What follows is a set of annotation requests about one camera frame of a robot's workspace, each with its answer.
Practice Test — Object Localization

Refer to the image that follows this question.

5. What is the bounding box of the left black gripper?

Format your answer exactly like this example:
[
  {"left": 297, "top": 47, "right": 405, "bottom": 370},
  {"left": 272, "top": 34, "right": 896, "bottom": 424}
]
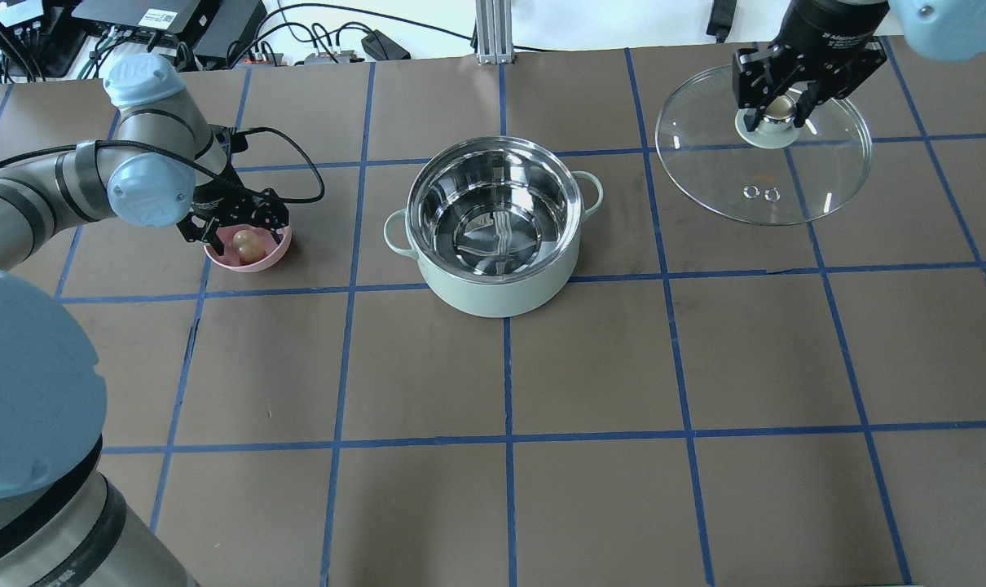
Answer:
[{"left": 175, "top": 185, "right": 289, "bottom": 254}]

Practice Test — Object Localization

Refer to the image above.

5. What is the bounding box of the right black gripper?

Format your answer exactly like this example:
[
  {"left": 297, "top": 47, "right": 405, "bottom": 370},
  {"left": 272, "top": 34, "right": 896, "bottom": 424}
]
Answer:
[{"left": 732, "top": 1, "right": 889, "bottom": 131}]

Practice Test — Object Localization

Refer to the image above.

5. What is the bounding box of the brown egg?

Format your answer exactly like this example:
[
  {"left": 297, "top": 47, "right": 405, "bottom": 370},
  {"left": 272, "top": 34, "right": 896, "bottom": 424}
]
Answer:
[{"left": 231, "top": 229, "right": 266, "bottom": 265}]

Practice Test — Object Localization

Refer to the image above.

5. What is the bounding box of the glass pot lid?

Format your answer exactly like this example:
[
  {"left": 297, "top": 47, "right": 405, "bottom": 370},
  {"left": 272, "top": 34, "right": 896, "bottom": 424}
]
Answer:
[{"left": 654, "top": 64, "right": 873, "bottom": 226}]

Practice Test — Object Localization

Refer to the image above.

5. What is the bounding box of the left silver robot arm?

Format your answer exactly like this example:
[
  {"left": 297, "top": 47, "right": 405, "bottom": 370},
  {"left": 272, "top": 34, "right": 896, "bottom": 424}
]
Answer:
[{"left": 0, "top": 53, "right": 290, "bottom": 586}]

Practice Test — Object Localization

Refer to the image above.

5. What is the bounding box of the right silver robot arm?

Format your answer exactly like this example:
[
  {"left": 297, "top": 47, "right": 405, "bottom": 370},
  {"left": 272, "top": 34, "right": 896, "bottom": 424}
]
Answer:
[{"left": 731, "top": 1, "right": 986, "bottom": 137}]

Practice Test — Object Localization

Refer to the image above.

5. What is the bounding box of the pale green cooking pot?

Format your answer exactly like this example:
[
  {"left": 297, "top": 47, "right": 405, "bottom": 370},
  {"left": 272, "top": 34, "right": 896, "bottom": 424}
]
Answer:
[{"left": 384, "top": 136, "right": 605, "bottom": 319}]

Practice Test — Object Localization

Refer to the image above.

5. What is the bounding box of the pink plastic bowl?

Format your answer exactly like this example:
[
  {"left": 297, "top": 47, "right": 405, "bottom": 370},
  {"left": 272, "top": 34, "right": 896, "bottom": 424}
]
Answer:
[{"left": 204, "top": 224, "right": 294, "bottom": 272}]

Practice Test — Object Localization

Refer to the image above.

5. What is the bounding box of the black power brick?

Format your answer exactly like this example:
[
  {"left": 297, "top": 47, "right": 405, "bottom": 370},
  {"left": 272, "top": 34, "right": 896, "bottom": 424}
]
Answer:
[{"left": 192, "top": 1, "right": 268, "bottom": 69}]

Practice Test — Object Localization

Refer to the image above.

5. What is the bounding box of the black power adapter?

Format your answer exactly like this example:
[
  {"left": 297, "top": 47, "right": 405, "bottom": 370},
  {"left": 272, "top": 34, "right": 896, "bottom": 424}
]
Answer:
[{"left": 360, "top": 29, "right": 412, "bottom": 62}]

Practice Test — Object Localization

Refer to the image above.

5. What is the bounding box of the aluminium frame post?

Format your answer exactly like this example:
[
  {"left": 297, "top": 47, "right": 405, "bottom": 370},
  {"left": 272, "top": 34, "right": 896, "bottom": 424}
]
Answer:
[{"left": 473, "top": 0, "right": 515, "bottom": 64}]

